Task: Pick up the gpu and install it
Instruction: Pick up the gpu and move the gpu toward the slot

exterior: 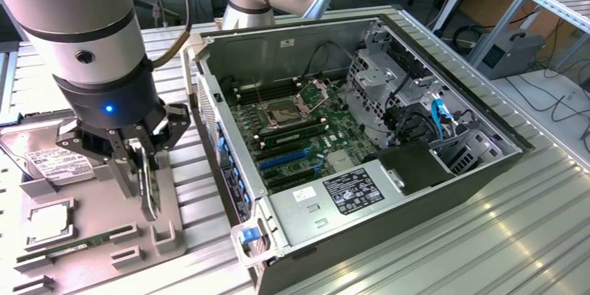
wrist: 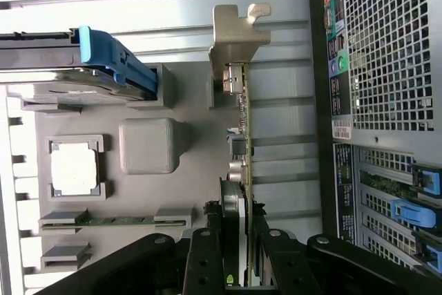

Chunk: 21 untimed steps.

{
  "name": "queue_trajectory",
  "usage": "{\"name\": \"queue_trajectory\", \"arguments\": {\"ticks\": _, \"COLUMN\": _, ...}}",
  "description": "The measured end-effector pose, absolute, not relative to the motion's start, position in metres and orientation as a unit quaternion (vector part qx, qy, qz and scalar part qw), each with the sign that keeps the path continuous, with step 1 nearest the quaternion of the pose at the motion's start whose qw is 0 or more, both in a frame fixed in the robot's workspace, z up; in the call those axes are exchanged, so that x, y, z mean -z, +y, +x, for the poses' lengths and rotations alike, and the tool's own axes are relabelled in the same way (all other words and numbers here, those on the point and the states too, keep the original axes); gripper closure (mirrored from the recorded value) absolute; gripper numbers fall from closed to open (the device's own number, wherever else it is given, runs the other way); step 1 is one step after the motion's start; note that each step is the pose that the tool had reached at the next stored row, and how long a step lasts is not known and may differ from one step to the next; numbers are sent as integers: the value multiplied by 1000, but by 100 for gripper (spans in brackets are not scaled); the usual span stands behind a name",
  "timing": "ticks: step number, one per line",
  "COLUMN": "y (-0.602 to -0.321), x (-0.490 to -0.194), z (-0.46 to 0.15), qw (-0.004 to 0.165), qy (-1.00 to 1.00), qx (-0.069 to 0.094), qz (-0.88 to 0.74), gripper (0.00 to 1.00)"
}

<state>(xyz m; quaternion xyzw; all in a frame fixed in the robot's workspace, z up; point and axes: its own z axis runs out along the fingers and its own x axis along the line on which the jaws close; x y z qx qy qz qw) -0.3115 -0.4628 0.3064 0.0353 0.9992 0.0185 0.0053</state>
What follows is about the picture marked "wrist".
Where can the blue slot latch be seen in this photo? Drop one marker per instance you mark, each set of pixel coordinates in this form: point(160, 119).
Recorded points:
point(430, 177)
point(412, 215)
point(434, 253)

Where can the grey parts rack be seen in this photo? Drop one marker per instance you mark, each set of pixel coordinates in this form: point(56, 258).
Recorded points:
point(145, 188)

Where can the hard disk with blue carrier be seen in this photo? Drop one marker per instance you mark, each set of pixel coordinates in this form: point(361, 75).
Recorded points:
point(52, 81)

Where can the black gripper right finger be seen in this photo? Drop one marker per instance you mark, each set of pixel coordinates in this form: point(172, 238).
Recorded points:
point(286, 267)

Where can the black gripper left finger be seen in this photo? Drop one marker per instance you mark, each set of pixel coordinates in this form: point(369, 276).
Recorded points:
point(203, 267)

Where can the silver CPU chip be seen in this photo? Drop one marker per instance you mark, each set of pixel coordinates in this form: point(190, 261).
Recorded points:
point(74, 167)

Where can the green RAM stick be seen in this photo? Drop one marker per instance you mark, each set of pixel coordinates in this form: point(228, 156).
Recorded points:
point(114, 221)

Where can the black open PC case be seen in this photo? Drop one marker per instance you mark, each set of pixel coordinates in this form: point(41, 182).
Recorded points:
point(386, 49)

